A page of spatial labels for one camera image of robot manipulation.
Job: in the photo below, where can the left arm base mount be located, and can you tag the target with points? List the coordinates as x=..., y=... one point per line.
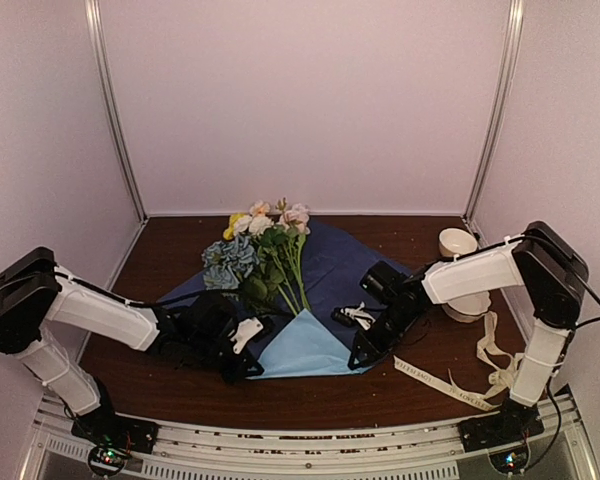
x=119, y=432

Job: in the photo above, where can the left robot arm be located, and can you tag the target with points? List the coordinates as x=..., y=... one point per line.
x=36, y=291

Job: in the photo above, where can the plain white bowl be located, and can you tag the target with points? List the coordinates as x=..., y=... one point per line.
x=455, y=241

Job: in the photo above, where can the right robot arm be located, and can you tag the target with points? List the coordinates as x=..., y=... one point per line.
x=383, y=397

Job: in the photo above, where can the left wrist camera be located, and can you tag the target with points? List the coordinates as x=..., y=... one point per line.
x=248, y=330

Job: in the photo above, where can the blue wrapping paper sheet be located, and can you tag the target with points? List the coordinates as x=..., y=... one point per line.
x=312, y=344

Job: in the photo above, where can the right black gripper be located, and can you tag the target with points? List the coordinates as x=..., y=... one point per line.
x=375, y=349

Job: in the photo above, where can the left aluminium frame post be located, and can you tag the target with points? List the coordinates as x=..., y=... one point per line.
x=98, y=42

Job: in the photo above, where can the right aluminium frame post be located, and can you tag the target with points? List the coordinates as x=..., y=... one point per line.
x=506, y=73

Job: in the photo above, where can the front aluminium rail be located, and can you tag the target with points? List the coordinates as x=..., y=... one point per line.
x=432, y=450

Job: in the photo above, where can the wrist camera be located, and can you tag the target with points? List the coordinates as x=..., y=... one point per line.
x=354, y=316
x=248, y=330

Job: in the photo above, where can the aluminium frame post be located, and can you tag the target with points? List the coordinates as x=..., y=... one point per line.
x=98, y=42
x=506, y=73

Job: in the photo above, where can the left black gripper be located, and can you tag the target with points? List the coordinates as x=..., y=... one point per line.
x=242, y=368

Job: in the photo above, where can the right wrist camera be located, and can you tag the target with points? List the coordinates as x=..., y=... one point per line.
x=354, y=316

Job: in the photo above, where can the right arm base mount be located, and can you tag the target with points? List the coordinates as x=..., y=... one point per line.
x=492, y=431

